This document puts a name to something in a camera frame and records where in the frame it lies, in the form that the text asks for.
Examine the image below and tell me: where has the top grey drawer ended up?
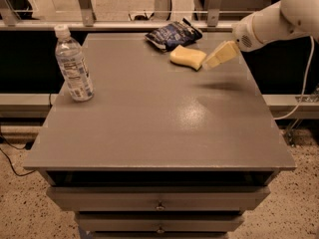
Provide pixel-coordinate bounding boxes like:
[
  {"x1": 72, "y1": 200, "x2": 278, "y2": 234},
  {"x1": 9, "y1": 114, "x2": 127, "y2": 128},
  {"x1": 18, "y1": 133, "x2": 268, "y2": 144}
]
[{"x1": 47, "y1": 186, "x2": 270, "y2": 212}]

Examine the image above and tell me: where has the lower grey drawer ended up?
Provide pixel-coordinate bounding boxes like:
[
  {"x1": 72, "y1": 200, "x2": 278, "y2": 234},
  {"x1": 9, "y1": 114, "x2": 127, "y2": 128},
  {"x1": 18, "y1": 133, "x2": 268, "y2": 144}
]
[{"x1": 75, "y1": 212, "x2": 244, "y2": 233}]

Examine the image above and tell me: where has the yellow wavy sponge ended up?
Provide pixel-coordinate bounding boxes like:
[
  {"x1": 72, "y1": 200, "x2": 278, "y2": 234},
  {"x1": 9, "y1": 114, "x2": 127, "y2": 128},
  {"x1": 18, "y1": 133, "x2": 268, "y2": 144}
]
[{"x1": 169, "y1": 45, "x2": 206, "y2": 71}]

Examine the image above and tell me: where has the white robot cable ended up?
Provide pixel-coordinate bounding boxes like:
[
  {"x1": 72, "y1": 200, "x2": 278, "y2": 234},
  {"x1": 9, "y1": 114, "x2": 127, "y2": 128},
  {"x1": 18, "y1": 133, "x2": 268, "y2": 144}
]
[{"x1": 273, "y1": 35, "x2": 316, "y2": 121}]

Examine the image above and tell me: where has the grey drawer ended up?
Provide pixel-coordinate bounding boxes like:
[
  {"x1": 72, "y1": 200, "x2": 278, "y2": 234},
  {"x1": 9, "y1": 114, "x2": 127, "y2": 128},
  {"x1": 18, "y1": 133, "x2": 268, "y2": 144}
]
[
  {"x1": 47, "y1": 186, "x2": 270, "y2": 212},
  {"x1": 75, "y1": 212, "x2": 244, "y2": 233}
]

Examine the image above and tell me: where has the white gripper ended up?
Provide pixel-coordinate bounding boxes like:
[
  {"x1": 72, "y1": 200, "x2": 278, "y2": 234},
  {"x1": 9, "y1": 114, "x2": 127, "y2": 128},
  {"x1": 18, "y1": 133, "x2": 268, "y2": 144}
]
[{"x1": 202, "y1": 12, "x2": 265, "y2": 70}]

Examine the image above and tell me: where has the grey drawer cabinet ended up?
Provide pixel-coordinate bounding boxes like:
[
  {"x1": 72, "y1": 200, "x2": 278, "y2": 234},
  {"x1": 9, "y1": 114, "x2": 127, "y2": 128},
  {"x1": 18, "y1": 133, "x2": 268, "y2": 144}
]
[{"x1": 24, "y1": 33, "x2": 295, "y2": 239}]

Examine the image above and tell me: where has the clear plastic water bottle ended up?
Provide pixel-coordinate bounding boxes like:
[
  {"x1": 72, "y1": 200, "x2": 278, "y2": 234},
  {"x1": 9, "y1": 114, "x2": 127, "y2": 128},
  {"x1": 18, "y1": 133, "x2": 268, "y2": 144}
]
[{"x1": 54, "y1": 25, "x2": 94, "y2": 102}]

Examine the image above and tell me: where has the blue chip bag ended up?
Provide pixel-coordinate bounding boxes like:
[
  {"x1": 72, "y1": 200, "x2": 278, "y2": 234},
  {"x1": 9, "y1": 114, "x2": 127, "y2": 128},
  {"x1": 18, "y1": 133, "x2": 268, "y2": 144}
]
[{"x1": 145, "y1": 18, "x2": 202, "y2": 52}]

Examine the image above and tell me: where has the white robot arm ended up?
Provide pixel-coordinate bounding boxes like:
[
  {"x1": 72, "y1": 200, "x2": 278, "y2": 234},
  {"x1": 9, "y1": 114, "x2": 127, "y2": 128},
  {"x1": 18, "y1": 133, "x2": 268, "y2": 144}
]
[{"x1": 202, "y1": 0, "x2": 319, "y2": 69}]

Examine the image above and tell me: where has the metal railing frame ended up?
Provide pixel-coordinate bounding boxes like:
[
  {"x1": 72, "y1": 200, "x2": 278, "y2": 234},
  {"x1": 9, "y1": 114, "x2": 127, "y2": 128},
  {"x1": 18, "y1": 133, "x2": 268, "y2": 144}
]
[{"x1": 0, "y1": 0, "x2": 267, "y2": 32}]

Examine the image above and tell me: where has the black floor cable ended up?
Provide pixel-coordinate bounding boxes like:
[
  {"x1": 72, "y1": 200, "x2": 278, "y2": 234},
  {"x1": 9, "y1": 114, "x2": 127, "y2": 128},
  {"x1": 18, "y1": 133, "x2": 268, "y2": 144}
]
[{"x1": 0, "y1": 122, "x2": 38, "y2": 177}]

